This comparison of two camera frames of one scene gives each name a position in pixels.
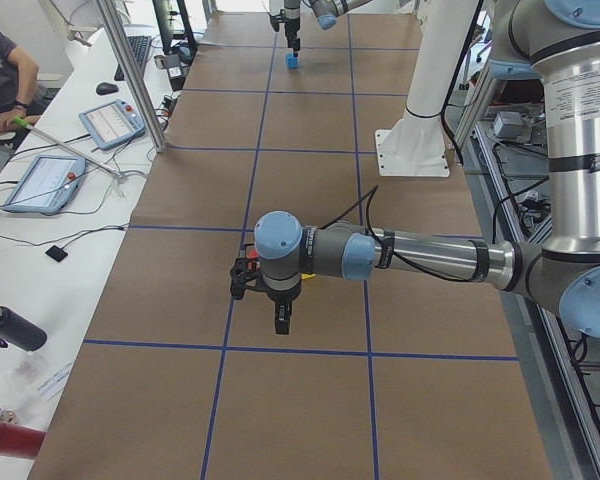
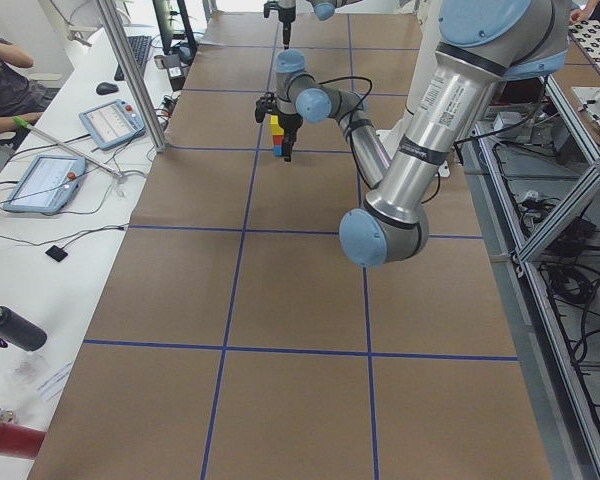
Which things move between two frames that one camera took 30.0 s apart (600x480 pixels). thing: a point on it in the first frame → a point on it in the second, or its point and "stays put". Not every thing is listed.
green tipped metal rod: (25, 124) stays put
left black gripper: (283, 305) → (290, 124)
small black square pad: (56, 253) stays put
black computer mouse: (105, 88) stays put
